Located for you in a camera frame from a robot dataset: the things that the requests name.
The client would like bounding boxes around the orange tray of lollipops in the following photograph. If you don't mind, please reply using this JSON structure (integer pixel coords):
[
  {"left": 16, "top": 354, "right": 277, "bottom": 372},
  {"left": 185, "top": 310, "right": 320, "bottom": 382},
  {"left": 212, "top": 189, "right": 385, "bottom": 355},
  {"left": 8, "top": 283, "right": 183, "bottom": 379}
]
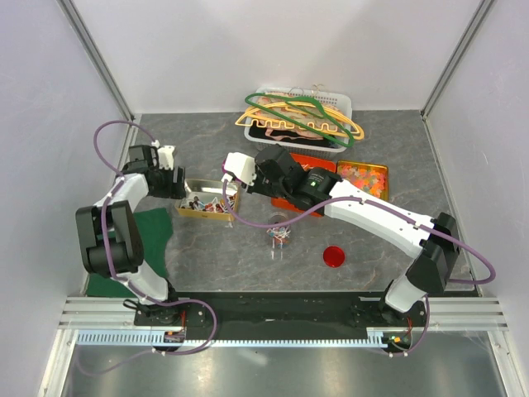
[{"left": 271, "top": 153, "right": 336, "bottom": 213}]

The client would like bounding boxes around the gold tin of candies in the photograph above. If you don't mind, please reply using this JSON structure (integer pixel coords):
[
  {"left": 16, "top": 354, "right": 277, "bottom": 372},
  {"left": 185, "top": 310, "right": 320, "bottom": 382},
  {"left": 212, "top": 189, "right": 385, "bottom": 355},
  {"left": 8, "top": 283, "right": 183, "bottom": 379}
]
[{"left": 174, "top": 179, "right": 240, "bottom": 222}]

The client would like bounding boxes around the gold tin of gummies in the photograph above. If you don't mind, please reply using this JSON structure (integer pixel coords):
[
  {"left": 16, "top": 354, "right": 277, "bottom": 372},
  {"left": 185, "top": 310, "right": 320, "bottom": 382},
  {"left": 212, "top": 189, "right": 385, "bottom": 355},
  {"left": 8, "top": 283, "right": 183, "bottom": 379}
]
[{"left": 336, "top": 160, "right": 389, "bottom": 201}]

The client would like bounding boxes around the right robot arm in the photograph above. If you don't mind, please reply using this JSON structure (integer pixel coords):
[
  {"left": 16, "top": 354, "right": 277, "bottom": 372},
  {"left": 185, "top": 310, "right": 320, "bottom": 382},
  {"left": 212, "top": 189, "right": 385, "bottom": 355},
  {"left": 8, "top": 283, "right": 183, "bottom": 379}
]
[{"left": 241, "top": 145, "right": 460, "bottom": 326}]

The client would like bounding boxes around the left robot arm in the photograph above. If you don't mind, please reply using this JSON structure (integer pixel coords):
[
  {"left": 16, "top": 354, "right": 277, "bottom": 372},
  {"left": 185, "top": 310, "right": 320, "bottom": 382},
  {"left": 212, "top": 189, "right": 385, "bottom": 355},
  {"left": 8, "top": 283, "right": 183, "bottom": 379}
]
[{"left": 75, "top": 141, "right": 186, "bottom": 326}]

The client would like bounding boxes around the black garment in basket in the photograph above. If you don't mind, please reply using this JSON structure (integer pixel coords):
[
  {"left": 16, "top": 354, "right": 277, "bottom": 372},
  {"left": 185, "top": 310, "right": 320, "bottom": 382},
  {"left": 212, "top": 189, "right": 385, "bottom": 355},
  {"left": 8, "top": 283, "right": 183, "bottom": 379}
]
[{"left": 249, "top": 126, "right": 340, "bottom": 148}]

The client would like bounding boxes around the green cloth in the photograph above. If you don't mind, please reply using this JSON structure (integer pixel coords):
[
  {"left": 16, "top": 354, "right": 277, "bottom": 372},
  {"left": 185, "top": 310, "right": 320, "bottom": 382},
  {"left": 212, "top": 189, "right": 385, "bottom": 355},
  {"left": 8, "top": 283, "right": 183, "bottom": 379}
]
[{"left": 86, "top": 208, "right": 173, "bottom": 299}]

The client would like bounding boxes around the floral pink cloth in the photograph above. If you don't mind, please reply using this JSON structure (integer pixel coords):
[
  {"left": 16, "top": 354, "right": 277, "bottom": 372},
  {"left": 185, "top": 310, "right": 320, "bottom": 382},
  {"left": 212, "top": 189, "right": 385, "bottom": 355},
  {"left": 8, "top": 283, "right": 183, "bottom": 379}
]
[{"left": 255, "top": 95, "right": 344, "bottom": 141}]

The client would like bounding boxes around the white plastic basket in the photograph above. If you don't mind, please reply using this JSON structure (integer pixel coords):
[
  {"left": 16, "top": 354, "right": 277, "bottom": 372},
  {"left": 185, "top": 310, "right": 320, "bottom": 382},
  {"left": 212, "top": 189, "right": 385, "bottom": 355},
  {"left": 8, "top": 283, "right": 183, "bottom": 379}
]
[{"left": 235, "top": 85, "right": 365, "bottom": 160}]

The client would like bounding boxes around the clear glass jar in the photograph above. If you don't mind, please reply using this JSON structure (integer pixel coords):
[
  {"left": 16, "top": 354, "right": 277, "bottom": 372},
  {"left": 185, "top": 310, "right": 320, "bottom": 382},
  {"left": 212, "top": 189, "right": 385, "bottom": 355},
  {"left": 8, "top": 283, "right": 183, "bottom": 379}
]
[{"left": 266, "top": 212, "right": 291, "bottom": 261}]

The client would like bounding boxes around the green clothes hanger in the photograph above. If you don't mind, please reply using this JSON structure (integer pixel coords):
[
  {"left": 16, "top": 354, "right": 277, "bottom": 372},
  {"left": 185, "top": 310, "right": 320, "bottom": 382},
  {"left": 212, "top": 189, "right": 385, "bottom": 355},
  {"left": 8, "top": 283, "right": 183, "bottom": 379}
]
[{"left": 244, "top": 93, "right": 356, "bottom": 148}]

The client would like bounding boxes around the orange clothes hanger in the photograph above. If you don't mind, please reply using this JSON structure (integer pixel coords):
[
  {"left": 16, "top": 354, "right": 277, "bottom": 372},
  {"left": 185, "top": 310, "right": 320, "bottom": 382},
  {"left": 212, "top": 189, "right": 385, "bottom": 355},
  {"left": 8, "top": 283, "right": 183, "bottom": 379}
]
[{"left": 235, "top": 102, "right": 365, "bottom": 140}]

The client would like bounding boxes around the yellow clothes hanger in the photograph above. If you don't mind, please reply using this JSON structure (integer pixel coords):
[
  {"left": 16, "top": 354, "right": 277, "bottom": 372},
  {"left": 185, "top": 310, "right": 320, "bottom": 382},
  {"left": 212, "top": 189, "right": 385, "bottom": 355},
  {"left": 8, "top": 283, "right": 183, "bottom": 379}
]
[{"left": 243, "top": 98, "right": 365, "bottom": 141}]

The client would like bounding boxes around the red jar lid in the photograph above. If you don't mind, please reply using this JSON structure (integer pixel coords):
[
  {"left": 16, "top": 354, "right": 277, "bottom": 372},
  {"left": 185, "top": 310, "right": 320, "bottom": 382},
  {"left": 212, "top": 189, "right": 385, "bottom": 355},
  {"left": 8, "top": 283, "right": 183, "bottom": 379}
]
[{"left": 322, "top": 246, "right": 346, "bottom": 268}]

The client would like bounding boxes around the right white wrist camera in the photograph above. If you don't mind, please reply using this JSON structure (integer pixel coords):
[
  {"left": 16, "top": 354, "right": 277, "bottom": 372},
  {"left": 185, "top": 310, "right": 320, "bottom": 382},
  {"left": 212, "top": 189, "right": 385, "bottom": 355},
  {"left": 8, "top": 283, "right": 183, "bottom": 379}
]
[{"left": 222, "top": 152, "right": 256, "bottom": 186}]

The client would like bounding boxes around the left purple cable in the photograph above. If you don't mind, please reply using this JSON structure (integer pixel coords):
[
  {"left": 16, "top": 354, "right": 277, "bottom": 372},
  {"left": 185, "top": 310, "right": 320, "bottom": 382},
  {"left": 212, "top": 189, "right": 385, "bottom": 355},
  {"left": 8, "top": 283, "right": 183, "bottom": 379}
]
[{"left": 74, "top": 119, "right": 218, "bottom": 375}]

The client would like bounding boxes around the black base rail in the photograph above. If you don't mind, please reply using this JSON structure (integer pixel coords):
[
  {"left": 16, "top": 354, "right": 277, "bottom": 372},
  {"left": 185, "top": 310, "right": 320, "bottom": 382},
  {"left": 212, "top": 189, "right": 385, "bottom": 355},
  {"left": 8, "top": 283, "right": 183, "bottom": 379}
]
[{"left": 123, "top": 291, "right": 427, "bottom": 329}]

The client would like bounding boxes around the grey cable duct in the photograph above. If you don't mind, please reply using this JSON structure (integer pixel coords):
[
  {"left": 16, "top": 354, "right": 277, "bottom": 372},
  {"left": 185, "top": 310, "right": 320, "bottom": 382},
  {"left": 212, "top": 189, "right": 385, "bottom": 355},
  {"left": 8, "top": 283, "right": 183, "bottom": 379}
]
[{"left": 77, "top": 328, "right": 389, "bottom": 348}]

